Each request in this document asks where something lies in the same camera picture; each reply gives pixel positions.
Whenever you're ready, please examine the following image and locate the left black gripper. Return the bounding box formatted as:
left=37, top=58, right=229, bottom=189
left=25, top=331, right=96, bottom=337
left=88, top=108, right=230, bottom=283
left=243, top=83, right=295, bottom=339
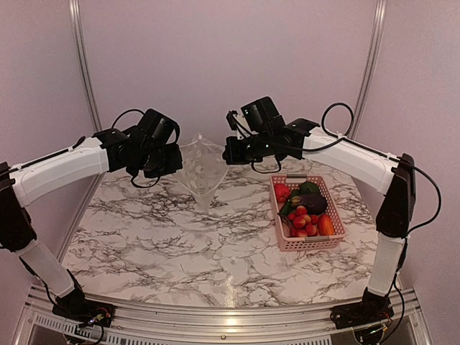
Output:
left=138, top=142, right=183, bottom=178

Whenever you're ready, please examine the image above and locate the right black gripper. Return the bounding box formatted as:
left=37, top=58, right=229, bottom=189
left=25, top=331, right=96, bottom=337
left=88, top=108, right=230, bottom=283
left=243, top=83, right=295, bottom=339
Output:
left=222, top=131, right=273, bottom=165

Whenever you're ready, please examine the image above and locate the clear zip top bag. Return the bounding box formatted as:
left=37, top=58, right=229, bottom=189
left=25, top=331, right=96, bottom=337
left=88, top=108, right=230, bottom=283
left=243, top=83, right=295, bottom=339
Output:
left=174, top=133, right=229, bottom=212

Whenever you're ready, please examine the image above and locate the pink plastic basket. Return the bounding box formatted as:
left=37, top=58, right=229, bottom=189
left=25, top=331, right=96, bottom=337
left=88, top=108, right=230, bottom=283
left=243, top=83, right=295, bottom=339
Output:
left=270, top=174, right=346, bottom=252

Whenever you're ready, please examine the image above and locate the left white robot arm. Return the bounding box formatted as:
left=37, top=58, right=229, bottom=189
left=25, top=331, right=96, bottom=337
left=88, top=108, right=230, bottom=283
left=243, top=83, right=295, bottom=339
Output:
left=1, top=127, right=183, bottom=320

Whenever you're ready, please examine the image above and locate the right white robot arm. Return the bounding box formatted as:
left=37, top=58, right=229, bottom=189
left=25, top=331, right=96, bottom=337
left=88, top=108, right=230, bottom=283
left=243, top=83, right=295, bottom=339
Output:
left=223, top=111, right=415, bottom=322

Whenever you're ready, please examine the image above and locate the green pepper toy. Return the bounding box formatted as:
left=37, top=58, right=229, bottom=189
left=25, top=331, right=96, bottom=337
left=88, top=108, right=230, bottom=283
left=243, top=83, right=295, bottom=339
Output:
left=290, top=181, right=321, bottom=198

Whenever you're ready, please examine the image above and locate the red tomato toy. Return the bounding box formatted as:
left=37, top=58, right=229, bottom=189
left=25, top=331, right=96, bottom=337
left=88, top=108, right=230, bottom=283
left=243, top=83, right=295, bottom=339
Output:
left=273, top=183, right=291, bottom=203

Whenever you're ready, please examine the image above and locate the purple eggplant toy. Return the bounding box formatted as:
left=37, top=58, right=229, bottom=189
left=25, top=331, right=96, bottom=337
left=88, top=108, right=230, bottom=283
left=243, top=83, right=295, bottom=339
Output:
left=290, top=193, right=328, bottom=215

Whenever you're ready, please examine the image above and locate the red cherry bunch toy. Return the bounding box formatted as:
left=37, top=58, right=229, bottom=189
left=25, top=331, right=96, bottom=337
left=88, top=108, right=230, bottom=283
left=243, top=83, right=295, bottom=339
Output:
left=281, top=206, right=319, bottom=238

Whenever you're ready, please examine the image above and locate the orange red mango toy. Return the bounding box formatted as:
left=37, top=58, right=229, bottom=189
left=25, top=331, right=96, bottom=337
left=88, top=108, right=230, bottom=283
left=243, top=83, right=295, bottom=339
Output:
left=317, top=213, right=335, bottom=236

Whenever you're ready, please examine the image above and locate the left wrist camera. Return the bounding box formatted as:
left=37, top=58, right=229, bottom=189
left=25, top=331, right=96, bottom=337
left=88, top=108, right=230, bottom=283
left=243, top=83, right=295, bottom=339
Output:
left=129, top=109, right=180, bottom=146

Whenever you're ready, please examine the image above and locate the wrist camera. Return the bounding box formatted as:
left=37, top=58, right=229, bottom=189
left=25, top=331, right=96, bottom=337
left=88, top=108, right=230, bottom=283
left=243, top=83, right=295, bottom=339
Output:
left=129, top=109, right=180, bottom=146
left=226, top=96, right=286, bottom=139

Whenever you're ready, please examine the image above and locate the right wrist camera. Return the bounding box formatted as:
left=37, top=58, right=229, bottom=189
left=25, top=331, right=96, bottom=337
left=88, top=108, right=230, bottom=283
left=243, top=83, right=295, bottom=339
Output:
left=226, top=96, right=286, bottom=139

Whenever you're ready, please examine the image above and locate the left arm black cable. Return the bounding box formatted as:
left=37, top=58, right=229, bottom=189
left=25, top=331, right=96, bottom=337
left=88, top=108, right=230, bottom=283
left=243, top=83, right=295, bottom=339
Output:
left=111, top=109, right=162, bottom=189

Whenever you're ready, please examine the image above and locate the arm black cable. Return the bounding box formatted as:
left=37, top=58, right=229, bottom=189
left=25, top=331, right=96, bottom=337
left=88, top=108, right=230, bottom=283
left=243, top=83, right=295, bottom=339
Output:
left=111, top=109, right=162, bottom=189
left=251, top=102, right=442, bottom=231

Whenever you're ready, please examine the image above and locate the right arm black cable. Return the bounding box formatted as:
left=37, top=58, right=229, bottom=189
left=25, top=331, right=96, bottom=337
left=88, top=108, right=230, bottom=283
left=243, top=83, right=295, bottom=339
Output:
left=251, top=102, right=442, bottom=231

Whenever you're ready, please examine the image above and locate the right aluminium frame post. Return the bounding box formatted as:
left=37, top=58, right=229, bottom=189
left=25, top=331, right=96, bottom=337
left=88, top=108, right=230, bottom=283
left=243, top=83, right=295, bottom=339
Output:
left=349, top=0, right=387, bottom=139

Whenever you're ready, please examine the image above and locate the aluminium frame post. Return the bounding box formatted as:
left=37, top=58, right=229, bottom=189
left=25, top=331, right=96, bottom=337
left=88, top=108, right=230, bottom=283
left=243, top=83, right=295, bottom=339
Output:
left=349, top=0, right=387, bottom=139
left=68, top=0, right=105, bottom=132

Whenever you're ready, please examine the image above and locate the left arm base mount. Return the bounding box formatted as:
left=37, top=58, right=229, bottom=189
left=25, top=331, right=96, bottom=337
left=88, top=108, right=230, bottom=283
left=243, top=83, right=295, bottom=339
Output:
left=52, top=300, right=115, bottom=328

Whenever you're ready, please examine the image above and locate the left aluminium frame post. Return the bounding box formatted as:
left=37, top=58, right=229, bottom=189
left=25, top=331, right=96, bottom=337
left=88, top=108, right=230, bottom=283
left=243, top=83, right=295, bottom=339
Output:
left=68, top=0, right=105, bottom=132

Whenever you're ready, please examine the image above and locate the curved aluminium front rail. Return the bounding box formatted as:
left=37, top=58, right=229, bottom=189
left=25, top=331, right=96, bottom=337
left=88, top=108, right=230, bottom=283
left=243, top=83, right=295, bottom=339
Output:
left=14, top=287, right=432, bottom=345

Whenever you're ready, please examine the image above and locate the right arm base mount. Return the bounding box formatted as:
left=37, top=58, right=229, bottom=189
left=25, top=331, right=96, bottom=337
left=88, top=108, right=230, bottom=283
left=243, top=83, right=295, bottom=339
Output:
left=330, top=301, right=394, bottom=329

